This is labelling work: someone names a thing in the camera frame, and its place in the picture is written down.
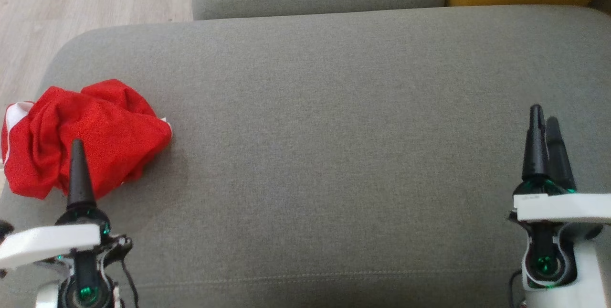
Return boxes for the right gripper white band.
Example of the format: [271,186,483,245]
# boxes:
[513,104,611,224]

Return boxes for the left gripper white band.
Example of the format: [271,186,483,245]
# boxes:
[0,139,112,271]

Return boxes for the red basketball jersey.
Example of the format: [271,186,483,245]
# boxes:
[57,79,173,199]

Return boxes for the grey fabric sofa seat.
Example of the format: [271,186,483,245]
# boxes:
[0,5,611,308]

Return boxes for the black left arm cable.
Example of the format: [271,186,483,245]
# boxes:
[103,236,140,308]

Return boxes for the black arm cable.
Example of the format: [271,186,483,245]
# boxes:
[103,236,140,308]
[507,269,524,308]

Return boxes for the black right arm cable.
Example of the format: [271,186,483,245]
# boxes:
[507,269,524,308]

